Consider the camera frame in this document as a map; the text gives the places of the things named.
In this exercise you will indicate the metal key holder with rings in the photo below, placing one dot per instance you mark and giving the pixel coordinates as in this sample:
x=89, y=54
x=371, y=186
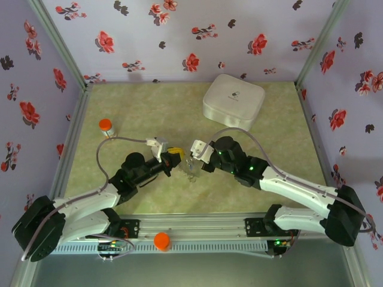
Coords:
x=191, y=176

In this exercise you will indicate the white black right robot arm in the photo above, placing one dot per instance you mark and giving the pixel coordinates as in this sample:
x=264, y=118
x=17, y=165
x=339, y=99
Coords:
x=299, y=188

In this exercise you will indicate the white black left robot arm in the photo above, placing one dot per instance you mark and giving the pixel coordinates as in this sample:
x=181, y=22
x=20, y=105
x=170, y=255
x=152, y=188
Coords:
x=86, y=201

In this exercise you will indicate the white fabric zip case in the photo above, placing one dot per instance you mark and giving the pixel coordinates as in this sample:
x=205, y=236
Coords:
x=233, y=101

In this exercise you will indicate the orange-capped labelled pill bottle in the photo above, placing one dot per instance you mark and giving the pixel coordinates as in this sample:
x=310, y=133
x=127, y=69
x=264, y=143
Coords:
x=104, y=124

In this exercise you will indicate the small circuit board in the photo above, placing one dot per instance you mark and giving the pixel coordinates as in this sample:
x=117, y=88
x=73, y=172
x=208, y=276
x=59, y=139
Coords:
x=109, y=246
x=278, y=243

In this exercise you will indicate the grey metal shelf plate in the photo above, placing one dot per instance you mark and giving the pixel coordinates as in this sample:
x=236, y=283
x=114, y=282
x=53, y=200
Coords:
x=191, y=272

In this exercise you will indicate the orange knob on rail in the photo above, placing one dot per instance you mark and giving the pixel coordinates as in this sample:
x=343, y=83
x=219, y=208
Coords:
x=161, y=239

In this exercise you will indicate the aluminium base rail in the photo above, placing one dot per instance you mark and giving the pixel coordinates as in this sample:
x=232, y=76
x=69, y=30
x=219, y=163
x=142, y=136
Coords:
x=191, y=228

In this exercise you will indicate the aluminium side rail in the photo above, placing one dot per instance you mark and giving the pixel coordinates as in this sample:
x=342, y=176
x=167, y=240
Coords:
x=71, y=143
x=316, y=134

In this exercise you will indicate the aluminium frame post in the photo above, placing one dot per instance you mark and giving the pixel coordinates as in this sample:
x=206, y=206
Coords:
x=320, y=45
x=357, y=272
x=61, y=45
x=25, y=276

